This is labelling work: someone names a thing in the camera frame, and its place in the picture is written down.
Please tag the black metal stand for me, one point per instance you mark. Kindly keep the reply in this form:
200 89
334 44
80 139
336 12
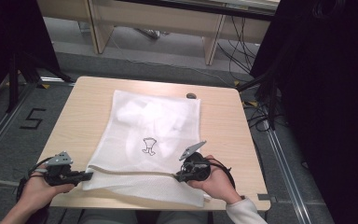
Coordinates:
14 81
268 93

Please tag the person's right hand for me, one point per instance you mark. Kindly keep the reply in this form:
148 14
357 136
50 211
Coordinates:
219 182

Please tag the white garment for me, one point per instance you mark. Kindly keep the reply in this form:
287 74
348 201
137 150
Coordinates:
164 115

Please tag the grey power strip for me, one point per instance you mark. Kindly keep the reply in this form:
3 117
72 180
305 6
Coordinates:
150 33

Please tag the person's right leg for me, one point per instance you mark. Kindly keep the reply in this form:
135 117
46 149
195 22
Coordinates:
183 218

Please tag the person's left hand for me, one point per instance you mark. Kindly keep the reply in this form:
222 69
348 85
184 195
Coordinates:
35 193

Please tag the dark round table cap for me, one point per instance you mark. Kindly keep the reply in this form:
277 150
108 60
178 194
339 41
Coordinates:
191 95

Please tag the person's leg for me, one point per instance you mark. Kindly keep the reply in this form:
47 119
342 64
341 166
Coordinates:
108 217
183 218

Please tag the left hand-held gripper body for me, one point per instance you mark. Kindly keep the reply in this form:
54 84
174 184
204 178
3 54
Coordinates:
59 169

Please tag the person's left leg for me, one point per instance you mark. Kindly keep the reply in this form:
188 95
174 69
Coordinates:
108 217

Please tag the grey tape strip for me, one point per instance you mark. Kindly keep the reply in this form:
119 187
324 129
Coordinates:
265 197

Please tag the metal floor rail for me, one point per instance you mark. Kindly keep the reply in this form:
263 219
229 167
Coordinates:
287 174
3 124

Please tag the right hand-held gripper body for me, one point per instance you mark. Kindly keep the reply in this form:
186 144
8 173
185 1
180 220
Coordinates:
195 166

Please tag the white mesh laundry bag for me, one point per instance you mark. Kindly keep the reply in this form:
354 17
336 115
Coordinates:
155 124

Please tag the black curtain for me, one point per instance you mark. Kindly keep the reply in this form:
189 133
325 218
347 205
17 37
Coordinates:
329 102
9 37

